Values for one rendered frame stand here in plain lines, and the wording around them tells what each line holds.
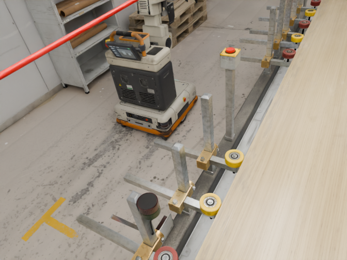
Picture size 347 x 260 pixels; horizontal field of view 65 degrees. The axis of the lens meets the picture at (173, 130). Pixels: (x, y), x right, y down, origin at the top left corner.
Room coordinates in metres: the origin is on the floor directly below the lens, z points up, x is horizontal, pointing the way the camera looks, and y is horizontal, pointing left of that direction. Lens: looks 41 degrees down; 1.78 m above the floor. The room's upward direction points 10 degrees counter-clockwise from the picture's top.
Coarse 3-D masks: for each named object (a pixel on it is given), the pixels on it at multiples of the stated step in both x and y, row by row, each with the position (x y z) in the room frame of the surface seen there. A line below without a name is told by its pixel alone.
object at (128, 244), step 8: (80, 216) 0.65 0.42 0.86; (88, 224) 0.60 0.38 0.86; (96, 224) 0.60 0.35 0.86; (96, 232) 0.58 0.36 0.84; (104, 232) 0.56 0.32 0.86; (112, 232) 0.55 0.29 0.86; (112, 240) 0.53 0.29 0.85; (120, 240) 0.51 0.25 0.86; (128, 240) 0.51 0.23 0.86; (128, 248) 0.48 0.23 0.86; (136, 248) 0.48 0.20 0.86; (152, 256) 0.44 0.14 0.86
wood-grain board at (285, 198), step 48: (336, 0) 2.34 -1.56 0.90; (336, 48) 1.53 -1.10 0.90; (288, 96) 1.13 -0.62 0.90; (336, 96) 1.06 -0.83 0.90; (288, 144) 0.80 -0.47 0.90; (336, 144) 0.75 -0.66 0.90; (240, 192) 0.60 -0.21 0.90; (288, 192) 0.57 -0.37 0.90; (336, 192) 0.53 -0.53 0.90; (240, 240) 0.42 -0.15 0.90; (288, 240) 0.40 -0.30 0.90; (336, 240) 0.37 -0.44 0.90
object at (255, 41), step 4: (240, 40) 2.02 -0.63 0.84; (244, 40) 2.00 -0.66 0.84; (248, 40) 1.98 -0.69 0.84; (252, 40) 1.97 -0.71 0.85; (256, 40) 1.95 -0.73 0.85; (260, 40) 1.94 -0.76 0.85; (264, 40) 1.93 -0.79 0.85; (260, 44) 1.93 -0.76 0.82; (264, 44) 1.91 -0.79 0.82; (280, 44) 1.84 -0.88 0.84; (284, 44) 1.83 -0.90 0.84; (288, 44) 1.81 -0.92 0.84; (292, 44) 1.79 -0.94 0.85; (296, 44) 1.78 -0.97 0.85
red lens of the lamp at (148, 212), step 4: (148, 192) 0.49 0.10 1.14; (140, 196) 0.48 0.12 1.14; (156, 196) 0.47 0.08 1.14; (156, 204) 0.45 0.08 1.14; (140, 208) 0.44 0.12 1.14; (152, 208) 0.44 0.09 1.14; (156, 208) 0.44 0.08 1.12; (140, 212) 0.44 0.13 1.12; (144, 212) 0.43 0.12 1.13; (148, 212) 0.43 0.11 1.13; (152, 212) 0.43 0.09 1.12
